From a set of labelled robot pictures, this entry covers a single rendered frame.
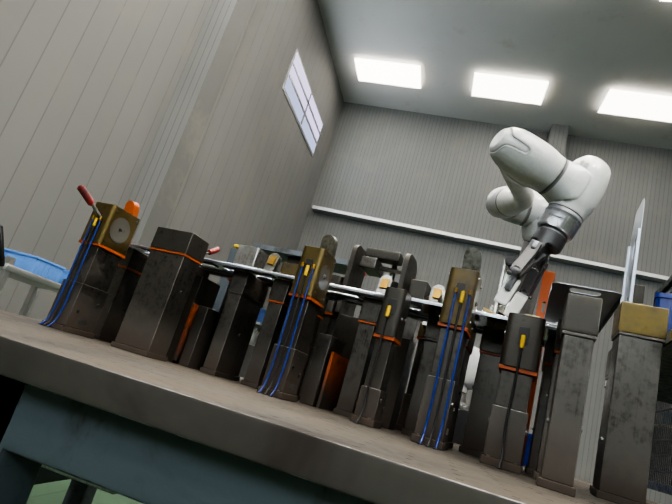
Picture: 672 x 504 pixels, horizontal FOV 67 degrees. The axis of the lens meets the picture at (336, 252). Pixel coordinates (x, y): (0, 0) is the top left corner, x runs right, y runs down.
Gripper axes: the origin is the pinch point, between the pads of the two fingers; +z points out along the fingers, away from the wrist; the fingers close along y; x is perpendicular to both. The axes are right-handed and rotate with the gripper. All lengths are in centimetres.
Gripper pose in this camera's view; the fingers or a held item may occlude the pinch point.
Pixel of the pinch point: (508, 304)
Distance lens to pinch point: 127.7
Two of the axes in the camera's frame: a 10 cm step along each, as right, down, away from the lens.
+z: -5.6, 8.2, -0.9
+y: -4.5, -4.0, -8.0
